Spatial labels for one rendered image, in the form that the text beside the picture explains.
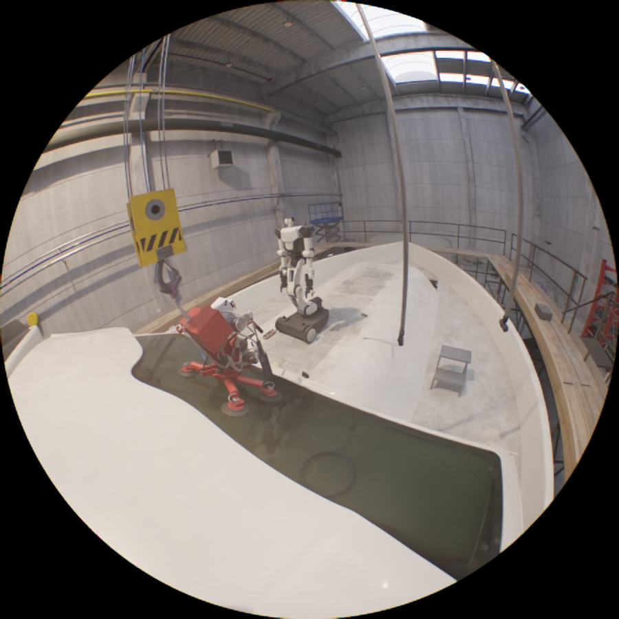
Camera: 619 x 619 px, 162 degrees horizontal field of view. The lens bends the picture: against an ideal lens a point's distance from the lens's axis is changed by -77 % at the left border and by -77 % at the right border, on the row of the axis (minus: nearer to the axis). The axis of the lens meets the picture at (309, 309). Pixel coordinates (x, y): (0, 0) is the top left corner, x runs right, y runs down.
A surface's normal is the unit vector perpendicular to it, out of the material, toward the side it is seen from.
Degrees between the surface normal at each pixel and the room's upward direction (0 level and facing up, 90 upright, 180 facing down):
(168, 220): 90
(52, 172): 90
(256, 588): 19
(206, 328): 90
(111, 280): 90
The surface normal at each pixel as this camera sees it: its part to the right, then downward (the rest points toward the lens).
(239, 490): 0.09, -0.98
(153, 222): 0.83, 0.14
